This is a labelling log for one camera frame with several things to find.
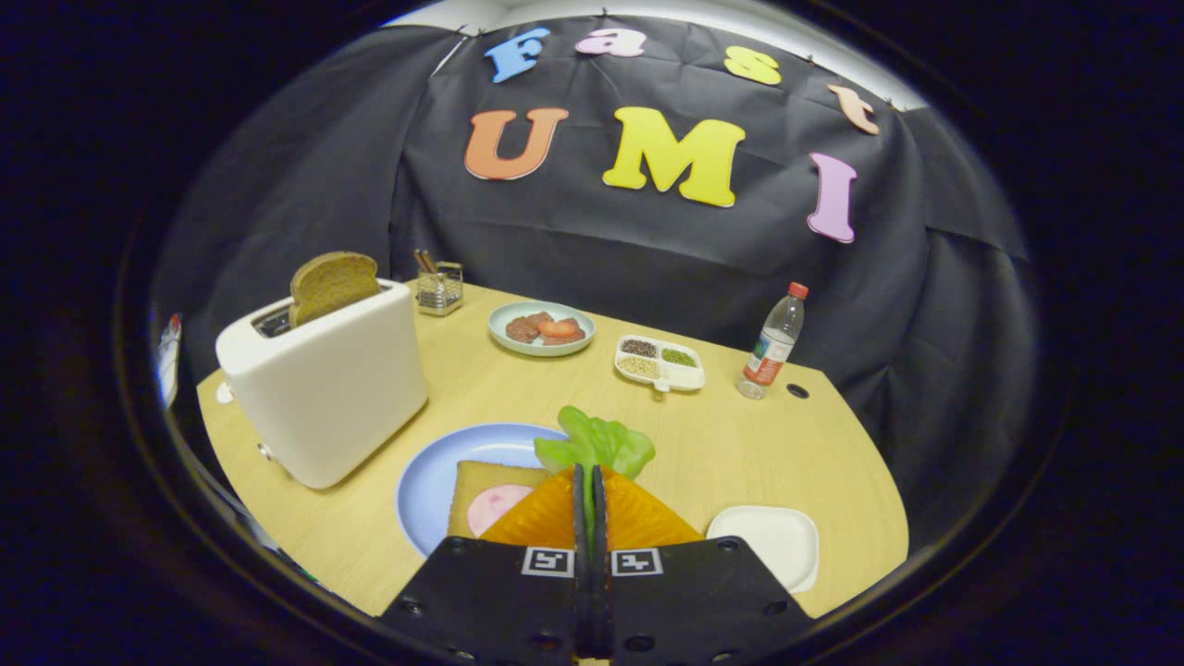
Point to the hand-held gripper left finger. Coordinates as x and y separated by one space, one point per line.
481 601

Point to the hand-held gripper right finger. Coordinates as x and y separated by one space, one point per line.
703 601

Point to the green lettuce leaf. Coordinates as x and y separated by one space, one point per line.
601 444

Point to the brown bread slice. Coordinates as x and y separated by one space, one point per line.
333 285

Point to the small white square plate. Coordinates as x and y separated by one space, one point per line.
768 546

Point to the pink ham slice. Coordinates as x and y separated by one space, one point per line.
495 506

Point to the tan toast slice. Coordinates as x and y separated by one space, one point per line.
472 481

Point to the light blue plate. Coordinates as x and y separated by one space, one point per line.
430 481

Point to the white divided seasoning tray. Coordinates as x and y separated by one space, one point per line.
680 375

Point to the pale green plate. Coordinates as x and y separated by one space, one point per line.
504 344

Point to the clear plastic water bottle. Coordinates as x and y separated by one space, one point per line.
772 347

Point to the white toaster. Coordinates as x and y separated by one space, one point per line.
324 388

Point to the brown meat piece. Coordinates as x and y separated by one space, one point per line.
570 340
523 329

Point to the orange sausage piece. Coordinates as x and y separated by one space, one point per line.
558 327

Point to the white and red object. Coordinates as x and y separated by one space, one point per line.
168 356

